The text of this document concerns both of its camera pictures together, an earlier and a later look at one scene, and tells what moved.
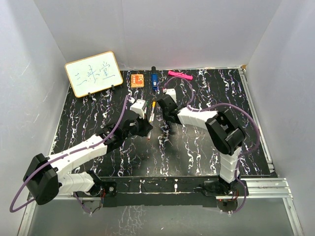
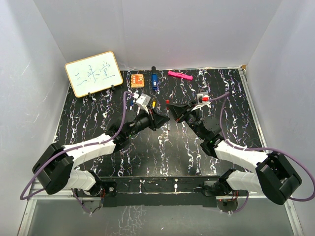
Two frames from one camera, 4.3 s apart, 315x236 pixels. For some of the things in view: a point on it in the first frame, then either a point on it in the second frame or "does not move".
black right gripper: x=164 y=115 -> x=185 y=110
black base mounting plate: x=174 y=191 does not move
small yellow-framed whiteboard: x=93 y=73 does not move
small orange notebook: x=137 y=80 does not move
